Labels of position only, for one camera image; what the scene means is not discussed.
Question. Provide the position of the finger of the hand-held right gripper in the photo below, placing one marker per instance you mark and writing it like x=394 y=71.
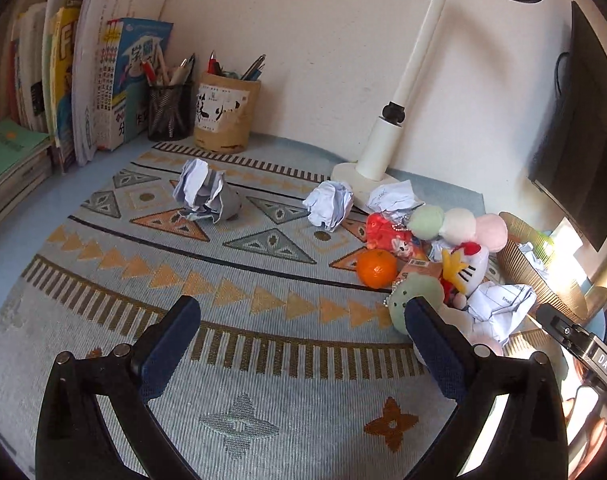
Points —
x=563 y=327

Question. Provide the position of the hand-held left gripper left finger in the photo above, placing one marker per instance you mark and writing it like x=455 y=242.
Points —
x=167 y=347

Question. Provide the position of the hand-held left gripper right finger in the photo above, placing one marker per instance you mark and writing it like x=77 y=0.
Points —
x=433 y=347

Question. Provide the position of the woven basket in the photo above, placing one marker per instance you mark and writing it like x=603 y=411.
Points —
x=516 y=272

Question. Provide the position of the dango plush toy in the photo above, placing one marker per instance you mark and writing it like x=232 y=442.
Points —
x=458 y=222

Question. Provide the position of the red plush toy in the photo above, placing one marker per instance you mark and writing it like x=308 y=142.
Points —
x=383 y=230

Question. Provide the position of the bluish white paper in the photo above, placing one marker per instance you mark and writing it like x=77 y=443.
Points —
x=328 y=202

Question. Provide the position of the person's right hand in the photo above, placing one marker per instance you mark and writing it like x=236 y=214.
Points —
x=588 y=420

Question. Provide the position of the crumpled printed paper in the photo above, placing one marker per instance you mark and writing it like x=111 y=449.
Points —
x=503 y=310

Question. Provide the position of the small crumpled paper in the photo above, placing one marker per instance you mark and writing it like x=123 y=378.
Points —
x=531 y=260

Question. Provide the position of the small orange box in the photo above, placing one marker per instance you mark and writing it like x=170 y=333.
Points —
x=418 y=270

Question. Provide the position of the white cat plush toy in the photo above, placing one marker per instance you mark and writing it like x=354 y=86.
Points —
x=466 y=272

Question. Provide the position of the green plastic toy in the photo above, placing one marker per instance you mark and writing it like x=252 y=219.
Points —
x=543 y=240

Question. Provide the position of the orange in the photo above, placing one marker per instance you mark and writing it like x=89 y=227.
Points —
x=377 y=267

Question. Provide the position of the blue patterned table mat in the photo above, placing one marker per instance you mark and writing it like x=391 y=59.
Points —
x=283 y=270

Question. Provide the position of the crumpled paper with handwriting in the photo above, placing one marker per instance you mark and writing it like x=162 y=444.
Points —
x=393 y=196

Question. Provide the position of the grey white crumpled paper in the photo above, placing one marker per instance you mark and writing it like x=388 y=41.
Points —
x=203 y=190

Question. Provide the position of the black monitor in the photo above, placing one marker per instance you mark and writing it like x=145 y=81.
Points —
x=583 y=135

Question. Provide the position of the pile of flat books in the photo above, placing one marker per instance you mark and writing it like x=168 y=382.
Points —
x=13 y=195

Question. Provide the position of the black mesh pen holder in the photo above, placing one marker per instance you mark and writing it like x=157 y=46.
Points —
x=169 y=112

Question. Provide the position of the brown paper pen holder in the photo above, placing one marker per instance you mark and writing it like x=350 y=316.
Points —
x=222 y=115

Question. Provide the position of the green cover book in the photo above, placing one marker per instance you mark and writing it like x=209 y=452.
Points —
x=10 y=147

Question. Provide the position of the yellow book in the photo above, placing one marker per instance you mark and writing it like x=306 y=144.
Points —
x=63 y=95

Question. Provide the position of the blue boxed book set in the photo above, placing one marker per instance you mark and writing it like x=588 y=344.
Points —
x=128 y=75

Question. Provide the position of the silver grey pen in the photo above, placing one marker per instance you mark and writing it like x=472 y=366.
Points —
x=183 y=69

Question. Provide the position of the beige pencil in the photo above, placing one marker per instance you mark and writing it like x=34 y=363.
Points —
x=162 y=62

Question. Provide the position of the red black pen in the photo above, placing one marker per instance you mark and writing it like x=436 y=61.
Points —
x=212 y=64

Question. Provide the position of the white desk lamp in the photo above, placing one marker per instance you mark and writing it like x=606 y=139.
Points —
x=418 y=60

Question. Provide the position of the black silver pen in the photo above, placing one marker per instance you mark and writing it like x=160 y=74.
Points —
x=253 y=67

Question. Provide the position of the row of standing books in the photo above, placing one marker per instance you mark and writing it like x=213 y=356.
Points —
x=30 y=70

